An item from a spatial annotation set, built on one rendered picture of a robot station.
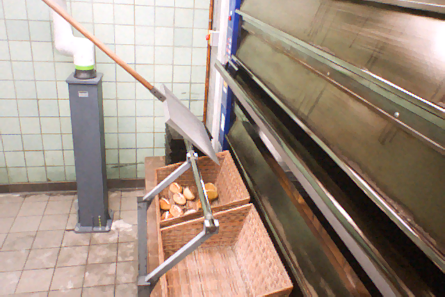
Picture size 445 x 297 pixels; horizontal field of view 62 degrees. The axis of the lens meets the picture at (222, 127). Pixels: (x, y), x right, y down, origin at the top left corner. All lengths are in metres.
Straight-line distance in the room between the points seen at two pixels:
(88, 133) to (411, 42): 2.22
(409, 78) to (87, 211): 2.58
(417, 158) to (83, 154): 2.30
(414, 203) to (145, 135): 2.72
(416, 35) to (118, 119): 2.70
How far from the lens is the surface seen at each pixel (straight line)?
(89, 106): 2.67
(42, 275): 2.89
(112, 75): 3.18
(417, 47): 0.94
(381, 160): 1.02
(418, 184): 0.93
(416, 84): 0.89
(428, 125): 0.89
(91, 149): 2.80
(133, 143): 3.40
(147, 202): 1.76
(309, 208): 1.39
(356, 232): 0.88
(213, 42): 2.80
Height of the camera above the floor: 1.94
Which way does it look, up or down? 23 degrees down
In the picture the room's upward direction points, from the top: 5 degrees clockwise
